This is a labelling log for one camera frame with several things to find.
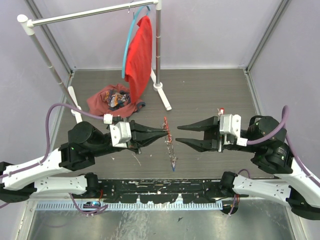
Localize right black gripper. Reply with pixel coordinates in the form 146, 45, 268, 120
172, 113, 258, 151

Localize blue and red keys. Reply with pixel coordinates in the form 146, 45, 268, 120
217, 107, 225, 117

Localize red handled keyring with keys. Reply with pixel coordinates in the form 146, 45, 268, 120
162, 116, 178, 172

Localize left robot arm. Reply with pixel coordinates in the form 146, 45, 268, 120
0, 120, 168, 204

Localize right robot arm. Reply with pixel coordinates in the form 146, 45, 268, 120
177, 114, 320, 221

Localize dark red printed shirt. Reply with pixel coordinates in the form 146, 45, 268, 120
86, 84, 146, 118

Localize bright red shirt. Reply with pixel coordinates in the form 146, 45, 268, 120
124, 16, 153, 103

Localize small electronics board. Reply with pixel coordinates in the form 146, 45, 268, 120
83, 201, 101, 209

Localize blue clothes hanger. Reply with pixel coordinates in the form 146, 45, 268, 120
121, 5, 151, 79

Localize white clothes rack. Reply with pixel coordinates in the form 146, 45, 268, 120
16, 0, 173, 123

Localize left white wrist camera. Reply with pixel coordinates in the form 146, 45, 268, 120
103, 114, 132, 148

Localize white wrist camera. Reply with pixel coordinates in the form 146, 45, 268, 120
103, 114, 132, 148
219, 114, 248, 147

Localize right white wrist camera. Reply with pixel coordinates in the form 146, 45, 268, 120
219, 114, 248, 147

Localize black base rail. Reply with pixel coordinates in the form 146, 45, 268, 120
98, 179, 234, 204

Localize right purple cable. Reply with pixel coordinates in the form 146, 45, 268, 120
246, 104, 320, 188

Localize purple cable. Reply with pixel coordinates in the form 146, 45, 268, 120
246, 104, 320, 188
0, 102, 106, 210

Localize grey cable duct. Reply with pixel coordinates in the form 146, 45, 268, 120
35, 200, 223, 211

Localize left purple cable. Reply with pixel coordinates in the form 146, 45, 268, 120
0, 102, 106, 210

